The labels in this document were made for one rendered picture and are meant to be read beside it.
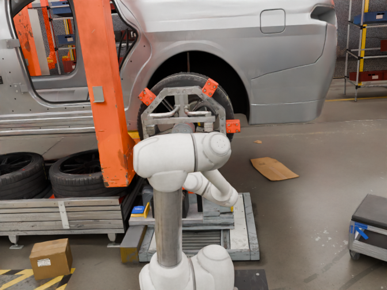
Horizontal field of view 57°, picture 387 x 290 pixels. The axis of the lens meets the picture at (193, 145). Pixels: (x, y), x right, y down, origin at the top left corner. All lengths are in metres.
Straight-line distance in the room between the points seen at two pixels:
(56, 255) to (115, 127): 0.91
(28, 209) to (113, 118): 0.99
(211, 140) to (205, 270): 0.61
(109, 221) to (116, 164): 0.50
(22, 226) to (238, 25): 2.10
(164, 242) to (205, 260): 0.23
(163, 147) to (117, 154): 1.21
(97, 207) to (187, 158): 1.56
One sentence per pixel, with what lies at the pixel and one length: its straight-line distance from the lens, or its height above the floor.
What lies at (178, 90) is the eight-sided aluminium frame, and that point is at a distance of 2.24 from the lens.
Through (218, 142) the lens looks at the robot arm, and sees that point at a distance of 1.11.
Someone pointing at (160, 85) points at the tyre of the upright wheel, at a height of 1.13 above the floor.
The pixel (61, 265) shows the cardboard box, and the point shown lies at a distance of 2.58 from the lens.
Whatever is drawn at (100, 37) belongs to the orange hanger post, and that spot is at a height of 1.46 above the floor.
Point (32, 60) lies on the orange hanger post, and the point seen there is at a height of 1.16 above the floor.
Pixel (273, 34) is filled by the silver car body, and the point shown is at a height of 1.38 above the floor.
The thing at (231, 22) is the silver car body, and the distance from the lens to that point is 2.58.
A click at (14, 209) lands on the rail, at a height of 0.33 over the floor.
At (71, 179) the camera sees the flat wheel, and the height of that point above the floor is 0.50.
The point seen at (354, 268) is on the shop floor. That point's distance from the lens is 2.53.
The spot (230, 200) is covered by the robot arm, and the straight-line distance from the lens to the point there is 1.71.
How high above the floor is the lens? 1.51
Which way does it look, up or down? 19 degrees down
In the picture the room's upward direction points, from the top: 4 degrees counter-clockwise
